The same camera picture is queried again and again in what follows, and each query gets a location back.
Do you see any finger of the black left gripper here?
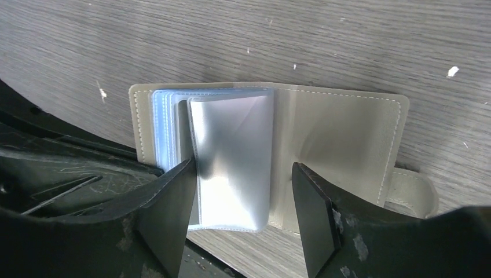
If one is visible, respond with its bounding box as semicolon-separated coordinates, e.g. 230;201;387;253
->
1;83;163;215

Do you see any beige card holder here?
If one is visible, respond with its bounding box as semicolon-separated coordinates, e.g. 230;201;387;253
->
129;82;439;233

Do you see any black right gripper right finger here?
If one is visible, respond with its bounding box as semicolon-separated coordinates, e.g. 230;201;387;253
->
292;162;490;277

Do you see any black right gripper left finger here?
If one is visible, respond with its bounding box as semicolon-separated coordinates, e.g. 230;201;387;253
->
1;159;197;277

